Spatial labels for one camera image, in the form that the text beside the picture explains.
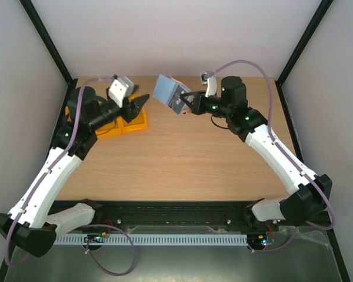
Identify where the left yellow bin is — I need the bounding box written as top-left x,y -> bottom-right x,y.
62,106 -> 73,126

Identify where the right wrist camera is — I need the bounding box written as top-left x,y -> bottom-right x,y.
200,72 -> 217,98

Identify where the black vip credit card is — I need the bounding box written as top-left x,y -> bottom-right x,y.
166,86 -> 188,115

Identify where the black frame post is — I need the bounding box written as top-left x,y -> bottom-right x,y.
275,0 -> 335,86
19,0 -> 77,86

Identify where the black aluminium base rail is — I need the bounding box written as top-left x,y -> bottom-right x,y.
16,200 -> 333,233

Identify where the tan leather card holder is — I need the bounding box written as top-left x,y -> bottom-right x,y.
153,75 -> 191,109

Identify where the right yellow bin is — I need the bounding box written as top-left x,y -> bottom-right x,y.
117,109 -> 148,133

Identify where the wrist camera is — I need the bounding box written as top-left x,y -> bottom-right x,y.
107,75 -> 135,108
200,72 -> 217,98

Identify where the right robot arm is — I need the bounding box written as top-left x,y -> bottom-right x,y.
180,76 -> 332,230

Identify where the yellow bin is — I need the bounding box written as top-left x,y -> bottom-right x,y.
117,109 -> 148,133
62,106 -> 73,126
95,120 -> 122,139

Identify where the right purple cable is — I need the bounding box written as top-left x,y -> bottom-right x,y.
211,59 -> 338,254

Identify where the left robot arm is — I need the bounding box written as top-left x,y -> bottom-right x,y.
0,82 -> 150,257

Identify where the white slotted cable duct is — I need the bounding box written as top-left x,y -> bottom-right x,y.
54,234 -> 248,246

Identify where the middle yellow bin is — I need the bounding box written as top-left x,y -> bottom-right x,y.
95,120 -> 122,139

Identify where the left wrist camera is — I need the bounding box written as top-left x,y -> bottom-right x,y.
107,75 -> 135,108

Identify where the left black frame post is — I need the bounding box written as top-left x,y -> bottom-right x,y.
19,0 -> 77,86

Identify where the right black frame post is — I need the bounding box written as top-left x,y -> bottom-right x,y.
275,0 -> 335,86

